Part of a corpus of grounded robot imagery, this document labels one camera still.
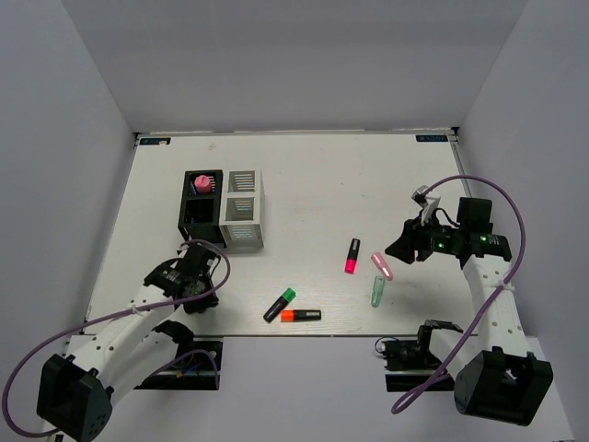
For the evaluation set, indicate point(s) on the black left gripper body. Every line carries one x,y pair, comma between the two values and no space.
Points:
206,284

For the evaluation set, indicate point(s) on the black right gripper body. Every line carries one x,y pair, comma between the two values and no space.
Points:
433,238

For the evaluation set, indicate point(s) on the pink translucent tube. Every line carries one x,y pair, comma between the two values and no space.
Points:
382,266

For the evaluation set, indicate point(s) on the pink capped black highlighter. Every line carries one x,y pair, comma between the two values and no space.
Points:
352,256

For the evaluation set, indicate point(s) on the pink capped clear tube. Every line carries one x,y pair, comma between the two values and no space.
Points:
203,184

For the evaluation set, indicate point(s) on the green capped black highlighter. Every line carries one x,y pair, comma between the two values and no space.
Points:
279,305

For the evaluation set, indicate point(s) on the orange capped black highlighter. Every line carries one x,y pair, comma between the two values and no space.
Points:
299,315

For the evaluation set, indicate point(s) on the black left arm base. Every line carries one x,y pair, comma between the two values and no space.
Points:
196,372

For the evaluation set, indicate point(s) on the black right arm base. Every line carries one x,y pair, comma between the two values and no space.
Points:
406,367

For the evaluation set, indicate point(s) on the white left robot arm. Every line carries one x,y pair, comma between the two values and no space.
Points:
78,392

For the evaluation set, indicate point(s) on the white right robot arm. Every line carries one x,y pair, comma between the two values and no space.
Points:
495,373

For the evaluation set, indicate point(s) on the green translucent tube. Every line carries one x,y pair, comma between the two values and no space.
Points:
377,290

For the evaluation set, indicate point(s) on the black slatted organizer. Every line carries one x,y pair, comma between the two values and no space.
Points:
199,212

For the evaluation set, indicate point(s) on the white slatted organizer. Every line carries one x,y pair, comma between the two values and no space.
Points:
242,209

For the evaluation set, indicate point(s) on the blue label sticker right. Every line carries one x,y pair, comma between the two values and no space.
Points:
431,138

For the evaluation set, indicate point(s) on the blue label sticker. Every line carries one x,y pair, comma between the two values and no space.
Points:
431,138
155,141

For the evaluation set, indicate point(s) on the blue label sticker left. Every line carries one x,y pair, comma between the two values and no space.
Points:
155,141

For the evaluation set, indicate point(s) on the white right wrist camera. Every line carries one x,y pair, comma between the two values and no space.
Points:
428,201

